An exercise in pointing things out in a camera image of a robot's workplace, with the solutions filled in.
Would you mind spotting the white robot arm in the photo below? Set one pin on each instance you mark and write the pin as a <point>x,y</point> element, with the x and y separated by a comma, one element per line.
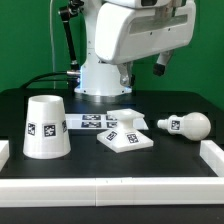
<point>99,79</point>

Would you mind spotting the white front fence wall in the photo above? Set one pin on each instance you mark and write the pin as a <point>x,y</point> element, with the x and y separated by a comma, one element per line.
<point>110,191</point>

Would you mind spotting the white fence wall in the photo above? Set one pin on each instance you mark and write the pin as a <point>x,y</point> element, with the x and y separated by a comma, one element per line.
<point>213,155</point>
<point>110,191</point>
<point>4,152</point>

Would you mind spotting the white lamp base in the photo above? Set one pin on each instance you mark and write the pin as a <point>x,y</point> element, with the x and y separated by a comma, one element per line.
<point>124,136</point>

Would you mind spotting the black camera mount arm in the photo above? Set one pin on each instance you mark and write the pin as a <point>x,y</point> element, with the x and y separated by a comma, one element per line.
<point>66,13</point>

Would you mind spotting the white marker sheet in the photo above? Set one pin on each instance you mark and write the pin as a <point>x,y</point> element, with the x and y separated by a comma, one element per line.
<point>90,121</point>

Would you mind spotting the white lamp shade cone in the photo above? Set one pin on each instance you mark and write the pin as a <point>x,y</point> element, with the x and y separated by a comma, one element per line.
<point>46,132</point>

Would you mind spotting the white right fence wall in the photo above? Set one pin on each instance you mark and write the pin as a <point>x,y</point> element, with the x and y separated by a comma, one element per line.
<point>213,155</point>

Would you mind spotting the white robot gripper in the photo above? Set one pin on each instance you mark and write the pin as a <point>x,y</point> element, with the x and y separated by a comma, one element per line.
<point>128,30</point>

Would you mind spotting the white lamp bulb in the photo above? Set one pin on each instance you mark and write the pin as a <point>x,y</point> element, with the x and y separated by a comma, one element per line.
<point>195,126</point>

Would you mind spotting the white left fence wall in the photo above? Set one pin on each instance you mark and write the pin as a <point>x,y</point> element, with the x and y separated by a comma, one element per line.
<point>4,152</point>

